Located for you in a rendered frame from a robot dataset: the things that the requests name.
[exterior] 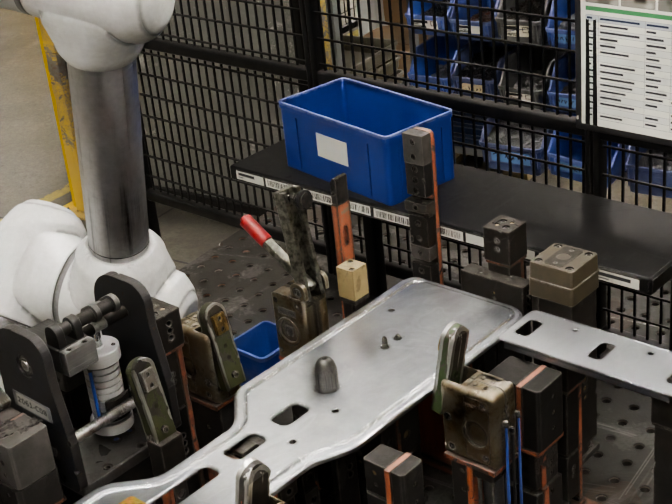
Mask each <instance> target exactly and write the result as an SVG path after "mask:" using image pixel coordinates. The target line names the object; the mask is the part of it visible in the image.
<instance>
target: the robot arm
mask: <svg viewBox="0 0 672 504"><path fill-rule="evenodd" d="M174 5H175V0H0V8H4V9H8V10H13V11H17V12H20V13H24V14H28V15H31V16H35V17H38V18H40V20H41V23H42V25H43V26H44V28H45V30H46V31H47V33H48V35H49V36H50V38H51V40H52V42H53V43H54V46H55V48H56V50H57V52H58V53H59V55H60V56H61V57H62V58H63V59H64V60H65V61H66V62H67V70H68V79H69V87H70V95H71V104H72V112H73V120H74V129H75V137H76V145H77V154H78V162H79V170H80V179H81V187H82V195H83V203H84V212H85V220H86V228H87V232H86V229H85V227H84V225H83V223H82V221H81V220H80V219H79V218H78V217H77V216H76V215H75V214H74V213H73V212H72V211H71V210H69V209H67V208H65V207H63V206H60V205H58V204H54V203H51V202H47V201H43V200H35V199H31V200H27V201H25V202H23V203H21V204H18V205H17V206H15V207H14V208H13V209H12V210H11V211H10V212H9V213H8V214H7V215H6V216H5V217H4V218H3V219H2V221H1V222H0V328H2V327H4V326H6V325H8V324H15V325H18V326H20V327H22V328H24V329H29V328H31V327H33V326H35V325H37V324H39V323H40V322H42V321H44V320H46V319H51V320H53V321H56V322H58V323H62V320H63V318H64V317H66V316H68V315H70V314H74V315H76V314H78V313H80V310H81V308H83V307H85V306H87V305H89V304H91V303H95V297H94V285H95V282H96V280H97V278H98V277H100V276H101V275H103V274H105V273H107V272H110V271H115V272H117V273H118V274H119V273H122V274H124V275H127V276H129V277H132V278H135V279H137V280H138V281H140V282H141V283H142V284H143V285H144V286H145V287H146V289H147V290H148V292H149V294H150V296H151V297H154V298H156V299H159V300H162V301H164V302H167V303H169V304H172V305H175V306H177V307H179V311H180V317H181V319H182V318H184V317H185V316H187V315H189V314H191V313H192V312H195V311H198V298H197V295H196V291H195V288H194V286H193V285H192V283H191V281H190V280H189V279H188V277H187V276H186V275H185V274H184V273H183V272H180V271H178V270H176V266H175V264H174V262H173V260H172V259H171V257H170V255H169V253H168V251H167V249H166V246H165V244H164V242H163V240H162V239H161V238H160V236H158V235H157V234H156V233H155V232H154V231H152V230H151V229H149V224H148V211H147V198H146V185H145V172H144V159H143V145H142V127H141V114H140V101H139V88H138V75H137V62H136V58H137V56H138V55H139V53H140V52H141V50H142V48H143V46H144V43H146V42H149V41H151V40H153V39H154V38H156V37H157V36H159V35H160V34H161V33H162V32H163V30H164V29H165V27H166V26H167V24H168V23H169V21H170V19H171V16H172V14H173V10H174Z"/></svg>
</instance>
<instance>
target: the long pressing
mask: <svg viewBox="0 0 672 504"><path fill-rule="evenodd" d="M390 309H394V311H393V312H389V311H388V310H390ZM522 317H523V315H522V313H521V311H520V310H518V309H517V308H515V307H513V306H511V305H508V304H505V303H501V302H498V301H495V300H492V299H488V298H485V297H482V296H479V295H475V294H472V293H469V292H466V291H462V290H459V289H456V288H453V287H449V286H446V285H443V284H440V283H436V282H433V281H429V280H426V279H423V278H420V277H411V278H407V279H404V280H402V281H401V282H399V283H398V284H396V285H394V286H393V287H391V288H390V289H388V290H387V291H385V292H384V293H382V294H381V295H379V296H378V297H376V298H375V299H373V300H372V301H370V302H369V303H367V304H366V305H364V306H363V307H361V308H360V309H358V310H356V311H355V312H353V313H352V314H350V315H349V316H347V317H346V318H344V319H343V320H341V321H340V322H338V323H337V324H335V325H334V326H332V327H331V328H329V329H328V330H326V331H325V332H323V333H322V334H320V335H318V336H317V337H315V338H314V339H312V340H311V341H309V342H308V343H306V344H305V345H303V346H302V347H300V348H299V349H297V350H296V351H294V352H293V353H291V354H290V355H288V356H287V357H285V358H284V359H282V360H280V361H279V362H277V363H276V364H274V365H273V366H271V367H270V368H268V369H267V370H265V371H264V372H262V373H261V374H259V375H258V376H256V377H255V378H253V379H252V380H250V381H249V382H247V383H246V384H244V385H243V386H241V387H240V388H239V389H238V390H237V392H236V393H235V396H234V422H233V425H232V426H231V427H230V428H229V429H228V430H227V431H226V432H224V433H223V434H221V435H220V436H219V437H217V438H216V439H214V440H213V441H211V442H210V443H208V444H207V445H205V446H204V447H202V448H201V449H200V450H198V451H197V452H195V453H194V454H192V455H191V456H189V457H188V458H186V459H185V460H183V461H182V462H180V463H179V464H178V465H176V466H175V467H173V468H172V469H170V470H169V471H167V472H165V473H163V474H161V475H159V476H156V477H152V478H148V479H142V480H133V481H125V482H116V483H110V484H106V485H103V486H101V487H99V488H97V489H95V490H93V491H92V492H90V493H89V494H87V495H86V496H84V497H82V498H81V499H79V500H78V501H76V502H75V503H73V504H119V503H120V502H122V501H123V500H125V499H126V498H128V497H130V496H134V497H136V498H138V499H140V500H141V501H143V502H145V503H147V504H152V503H154V502H155V501H157V500H158V499H159V498H161V497H162V496H164V495H165V494H167V493H168V492H169V491H171V490H172V489H174V488H175V487H177V486H178V485H179V484H181V483H182V482H184V481H185V480H187V479H188V478H189V477H191V476H192V475H194V474H195V473H197V472H198V471H199V470H201V469H204V468H210V469H212V470H214V471H216V472H218V476H216V477H215V478H214V479H212V480H211V481H209V482H208V483H207V484H205V485H204V486H202V487H201V488H200V489H198V490H197V491H195V492H194V493H192V494H191V495H190V496H188V497H187V498H185V499H184V500H183V501H181V502H180V503H178V504H235V477H236V474H237V471H238V469H239V468H240V466H241V465H242V464H243V463H244V462H245V461H246V460H247V459H249V458H251V457H255V458H257V459H258V460H260V461H261V462H262V463H264V464H265V465H267V466H268V467H269V468H270V469H271V475H270V477H269V481H270V495H272V496H275V495H277V494H278V493H279V492H281V491H282V490H283V489H285V488H286V487H287V486H289V485H290V484H291V483H292V482H294V481H295V480H296V479H298V478H299V477H300V476H302V475H303V474H304V473H306V472H307V471H309V470H310V469H312V468H314V467H317V466H319V465H322V464H324V463H327V462H330V461H333V460H335V459H338V458H341V457H344V456H346V455H349V454H352V453H354V452H356V451H358V450H360V449H361V448H363V447H364V446H365V445H366V444H368V443H369V442H370V441H372V440H373V439H374V438H376V437H377V436H378V435H379V434H381V433H382V432H383V431H385V430H386V429H387V428H389V427H390V426H391V425H392V424H394V423H395V422H396V421H398V420H399V419H400V418H401V417H403V416H404V415H405V414H407V413H408V412H409V411H411V410H412V409H413V408H414V407H416V406H417V405H418V404H420V403H421V402H422V401H424V400H425V399H426V398H427V397H429V396H430V395H431V394H433V387H434V380H435V373H436V365H437V358H438V343H439V339H440V336H441V334H442V332H443V330H444V329H445V327H446V326H447V325H448V324H449V323H450V322H452V321H455V322H457V323H459V324H461V325H463V326H465V327H466V328H468V329H469V339H468V345H467V350H466V352H465V357H466V358H465V364H464V365H465V366H469V365H470V364H471V363H473V362H474V361H475V360H477V359H478V358H479V357H481V356H482V355H483V354H484V353H486V352H487V351H488V350H490V349H491V348H492V347H494V346H495V345H496V344H497V343H499V342H500V341H501V340H499V339H498V336H499V335H500V334H501V333H502V332H504V331H505V330H506V329H508V328H509V327H510V326H511V325H513V324H514V323H515V322H517V321H518V320H519V319H521V318H522ZM397 333H398V334H400V337H402V339H400V340H395V339H394V338H395V335H396V334H397ZM383 336H385V337H386V338H387V343H388V346H389V348H387V349H382V348H381V347H382V337H383ZM322 356H329V357H331V358H332V359H333V360H334V362H335V364H336V366H337V371H338V381H339V386H340V387H339V389H338V390H337V391H335V392H333V393H329V394H323V393H319V392H318V391H317V390H316V381H315V373H314V369H315V364H316V361H317V360H318V359H319V358H320V357H322ZM295 405H297V406H301V407H303V408H305V409H307V410H308V412H306V413H305V414H304V415H302V416H301V417H299V418H298V419H297V420H295V421H294V422H292V423H291V424H289V425H285V426H282V425H279V424H277V423H274V422H273V421H272V420H273V419H274V418H275V417H277V416H278V415H280V414H281V413H283V412H284V411H285V410H287V409H288V408H290V407H291V406H295ZM333 410H338V412H336V413H333V412H332V411H333ZM249 436H257V437H259V438H261V439H263V440H264V441H265V442H264V443H263V444H261V445H260V446H259V447H257V448H256V449H254V450H253V451H252V452H250V453H249V454H247V455H246V456H245V457H243V458H241V459H232V458H230V457H228V456H226V455H225V453H226V452H227V451H228V450H230V449H231V448H232V447H234V446H235V445H237V444H238V443H240V442H241V441H242V440H244V439H245V438H247V437H249ZM292 440H295V441H296V443H294V444H290V443H289V442H290V441H292Z"/></svg>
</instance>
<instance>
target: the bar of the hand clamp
mask: <svg viewBox="0 0 672 504"><path fill-rule="evenodd" d="M273 195H274V196H273V199H274V200H275V203H276V207H277V211H278V215H279V220H280V224H281V228H282V232H283V236H284V240H285V244H286V248H287V253H288V257H289V261H290V265H291V269H292V273H293V277H294V281H295V282H299V283H302V284H303V285H304V286H305V287H306V288H307V291H308V298H309V300H308V301H307V302H310V301H312V297H311V293H310V288H309V284H308V280H307V276H306V272H305V271H307V274H308V275H309V276H310V277H311V278H312V279H313V280H315V281H316V287H315V288H314V290H312V291H311V292H312V293H316V294H323V293H325V291H324V287H323V283H322V278H321V274H320V270H319V266H318V261H317V257H316V253H315V248H314V244H313V240H312V236H311V231H310V227H309V223H308V219H307V214H306V210H307V209H309V208H310V207H311V205H312V201H313V197H312V194H311V192H310V191H309V190H301V189H300V186H298V185H291V184H289V185H287V186H286V187H284V188H282V189H280V190H278V191H276V192H274V194H273Z"/></svg>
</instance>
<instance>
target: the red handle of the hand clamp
mask: <svg viewBox="0 0 672 504"><path fill-rule="evenodd" d="M240 221H241V222H240V225H241V227H242V228H243V229H244V230H245V231H246V232H247V233H248V234H249V235H250V236H251V237H252V238H253V239H254V240H255V241H256V242H257V243H258V244H259V245H260V246H261V247H262V248H263V247H264V249H265V250H266V251H267V252H268V253H269V254H270V255H271V256H272V257H273V258H274V259H275V260H276V261H277V262H278V263H279V264H280V265H281V266H282V267H283V268H284V269H285V270H286V271H287V272H288V273H289V274H290V275H291V276H292V277H293V273H292V269H291V265H290V261H289V257H288V254H287V253H286V252H285V251H284V250H283V249H282V248H281V247H280V246H279V245H278V244H277V243H276V242H275V241H274V240H273V239H272V236H271V235H270V234H269V233H268V232H267V231H266V230H265V229H264V228H263V227H262V226H261V225H260V224H259V223H258V222H257V221H256V220H255V219H254V218H253V217H252V216H251V215H247V216H246V215H244V216H243V217H242V218H241V219H240ZM306 276H307V280H308V284H309V288H310V292H311V291H312V290H314V288H315V287H316V281H315V280H313V279H312V278H311V277H310V276H309V275H308V274H306ZM293 278H294V277H293Z"/></svg>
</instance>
